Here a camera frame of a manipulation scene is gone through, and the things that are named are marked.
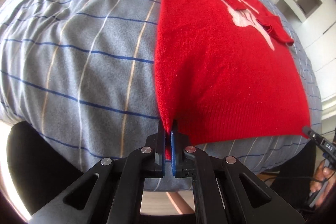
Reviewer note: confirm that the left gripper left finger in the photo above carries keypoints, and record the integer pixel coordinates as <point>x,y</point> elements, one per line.
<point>111,191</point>

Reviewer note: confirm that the right hand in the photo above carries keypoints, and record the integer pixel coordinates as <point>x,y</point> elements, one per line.
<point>322,173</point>

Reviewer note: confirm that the red knit sweater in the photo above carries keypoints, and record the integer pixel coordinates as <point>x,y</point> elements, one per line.
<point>223,71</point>

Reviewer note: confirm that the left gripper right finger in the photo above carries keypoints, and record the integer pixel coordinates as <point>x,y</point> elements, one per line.
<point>225,190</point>

